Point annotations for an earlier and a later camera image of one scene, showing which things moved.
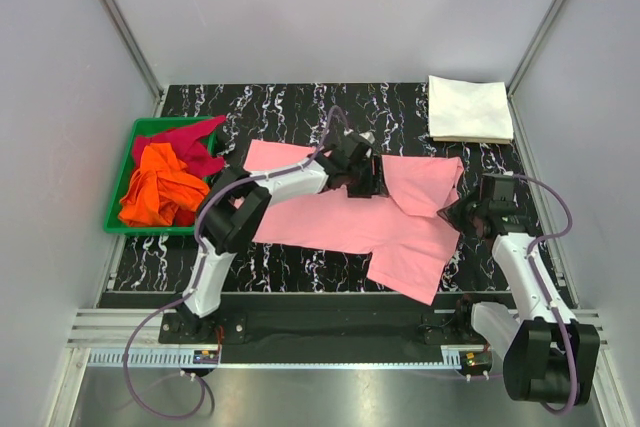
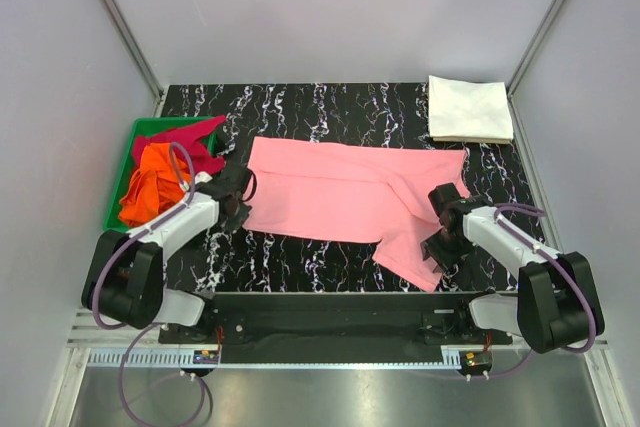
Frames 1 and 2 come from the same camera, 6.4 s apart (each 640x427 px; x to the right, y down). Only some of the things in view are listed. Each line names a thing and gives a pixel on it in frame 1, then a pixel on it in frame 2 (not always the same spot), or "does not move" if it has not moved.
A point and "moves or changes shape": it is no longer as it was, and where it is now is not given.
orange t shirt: x=163 y=192 does not move
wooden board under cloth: x=485 y=140 does not move
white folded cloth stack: x=458 y=108 does not move
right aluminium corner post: x=517 y=128 does not move
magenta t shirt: x=186 y=141 does not move
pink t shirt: x=409 y=245 moves or changes shape
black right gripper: x=452 y=214 to x=431 y=248
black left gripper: x=373 y=185 to x=239 y=220
